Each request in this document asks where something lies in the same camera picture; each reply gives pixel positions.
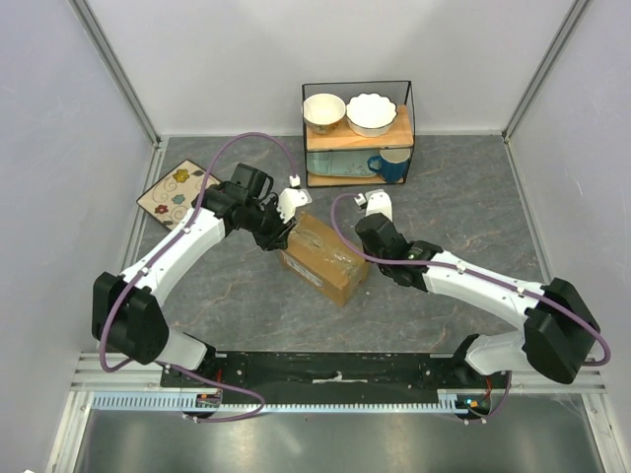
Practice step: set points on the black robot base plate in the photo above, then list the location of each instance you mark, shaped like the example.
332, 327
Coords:
346, 377

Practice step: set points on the black wire wooden shelf rack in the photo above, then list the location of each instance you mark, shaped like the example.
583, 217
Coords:
400, 135

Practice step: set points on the pale green rectangular plate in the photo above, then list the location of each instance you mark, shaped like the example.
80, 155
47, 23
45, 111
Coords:
340, 163

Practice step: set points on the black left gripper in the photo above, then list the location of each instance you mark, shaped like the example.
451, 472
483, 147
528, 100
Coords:
278, 237

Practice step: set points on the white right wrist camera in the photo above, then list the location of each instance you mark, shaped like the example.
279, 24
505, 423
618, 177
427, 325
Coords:
374, 202

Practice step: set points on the grey slotted cable duct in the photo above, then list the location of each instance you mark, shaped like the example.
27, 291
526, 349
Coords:
193, 403

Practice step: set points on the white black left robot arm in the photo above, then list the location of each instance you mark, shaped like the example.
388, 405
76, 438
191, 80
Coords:
127, 308

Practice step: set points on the white scalloped bowl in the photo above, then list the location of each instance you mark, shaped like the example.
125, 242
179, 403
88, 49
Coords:
371, 115

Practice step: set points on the blue mug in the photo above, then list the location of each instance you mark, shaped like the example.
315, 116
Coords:
390, 164

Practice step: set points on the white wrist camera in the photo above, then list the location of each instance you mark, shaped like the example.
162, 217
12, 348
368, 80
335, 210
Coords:
292, 198
374, 202

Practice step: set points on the floral square coaster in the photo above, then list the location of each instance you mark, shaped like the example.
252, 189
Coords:
169, 199

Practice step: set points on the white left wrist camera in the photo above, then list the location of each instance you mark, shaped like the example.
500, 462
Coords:
292, 198

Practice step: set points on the brown cardboard express box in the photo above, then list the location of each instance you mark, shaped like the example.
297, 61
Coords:
318, 255

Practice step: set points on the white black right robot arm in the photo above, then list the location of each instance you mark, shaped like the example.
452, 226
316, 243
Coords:
553, 329

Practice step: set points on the cream ceramic bowl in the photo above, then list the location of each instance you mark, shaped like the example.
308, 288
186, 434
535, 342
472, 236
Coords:
323, 112

